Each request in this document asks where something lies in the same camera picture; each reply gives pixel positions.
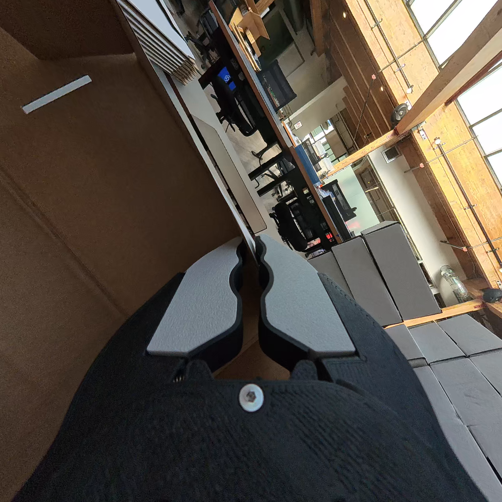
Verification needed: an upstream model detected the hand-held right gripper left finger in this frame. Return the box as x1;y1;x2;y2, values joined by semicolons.
146;236;248;372

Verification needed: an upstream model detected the black mesh office chair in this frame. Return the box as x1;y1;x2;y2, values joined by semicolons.
210;59;297;136
270;179;358;252

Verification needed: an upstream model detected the open brown cardboard box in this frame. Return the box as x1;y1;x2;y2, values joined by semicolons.
229;0;271;44

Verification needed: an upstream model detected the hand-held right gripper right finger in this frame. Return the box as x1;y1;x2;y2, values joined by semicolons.
254;234;357;373

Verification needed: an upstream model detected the silver air duct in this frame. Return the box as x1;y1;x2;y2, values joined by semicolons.
439;265;470;303

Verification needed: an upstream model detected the grey wood-edged desk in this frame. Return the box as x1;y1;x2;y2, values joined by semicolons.
198;0;297;157
249;144;344;242

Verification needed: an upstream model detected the white cardboard box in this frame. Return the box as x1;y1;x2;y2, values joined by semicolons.
0;0;291;502

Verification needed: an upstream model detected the blue flat box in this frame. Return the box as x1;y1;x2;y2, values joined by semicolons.
294;139;321;174

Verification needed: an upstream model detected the stack of flat cardboard sheets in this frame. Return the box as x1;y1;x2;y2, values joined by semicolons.
116;0;197;84

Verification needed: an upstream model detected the stack of white folded boxes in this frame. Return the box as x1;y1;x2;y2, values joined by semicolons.
308;221;502;502

